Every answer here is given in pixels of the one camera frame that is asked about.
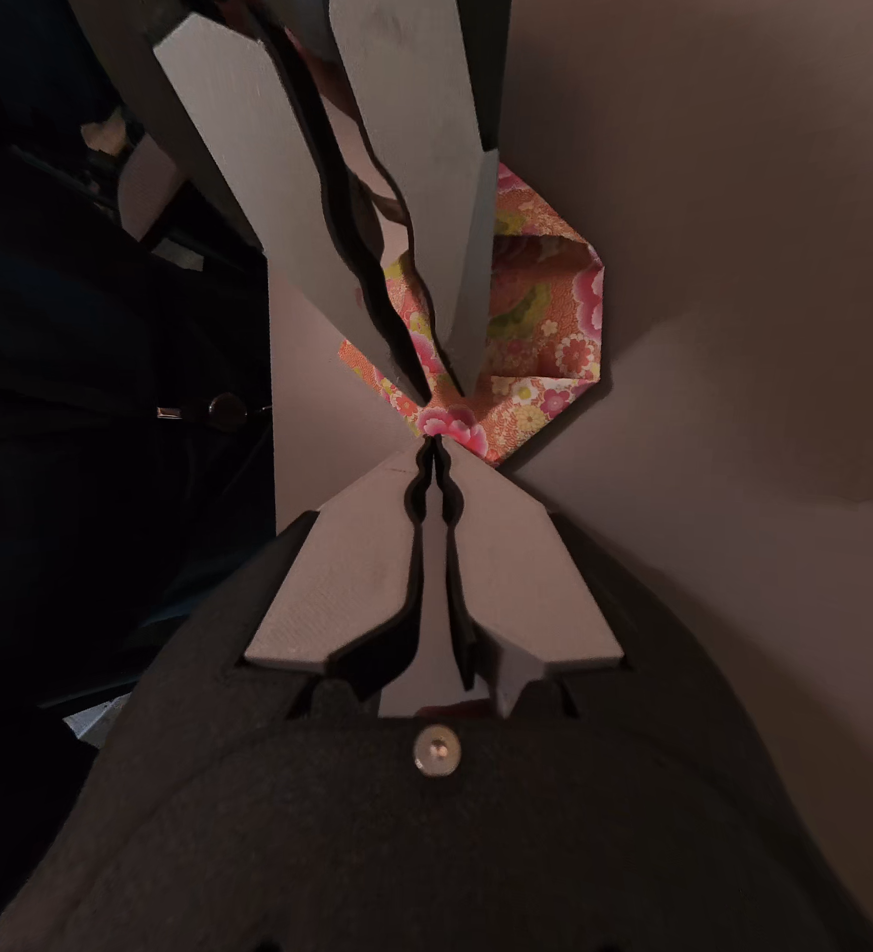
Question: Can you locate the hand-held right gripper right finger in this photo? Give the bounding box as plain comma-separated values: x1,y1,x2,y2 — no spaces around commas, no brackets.
433,436,625,719

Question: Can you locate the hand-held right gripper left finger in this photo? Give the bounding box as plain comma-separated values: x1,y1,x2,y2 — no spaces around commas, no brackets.
243,437,439,702

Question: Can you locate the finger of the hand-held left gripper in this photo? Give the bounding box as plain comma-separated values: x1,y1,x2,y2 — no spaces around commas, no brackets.
68,0,433,406
328,0,513,397

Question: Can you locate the floral origami paper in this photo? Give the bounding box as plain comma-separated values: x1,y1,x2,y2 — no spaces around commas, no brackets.
338,162,607,467

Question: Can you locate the grey office chair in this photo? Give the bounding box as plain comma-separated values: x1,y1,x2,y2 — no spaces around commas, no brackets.
79,112,210,272

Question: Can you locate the metal badge reel clip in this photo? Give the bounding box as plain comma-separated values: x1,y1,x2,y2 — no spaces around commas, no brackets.
155,393,272,431

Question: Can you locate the person's dark clothed torso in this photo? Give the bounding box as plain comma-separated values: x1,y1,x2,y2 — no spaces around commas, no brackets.
0,245,277,715

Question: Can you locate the white flat object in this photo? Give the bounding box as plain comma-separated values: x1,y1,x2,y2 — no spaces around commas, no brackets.
63,692,134,749

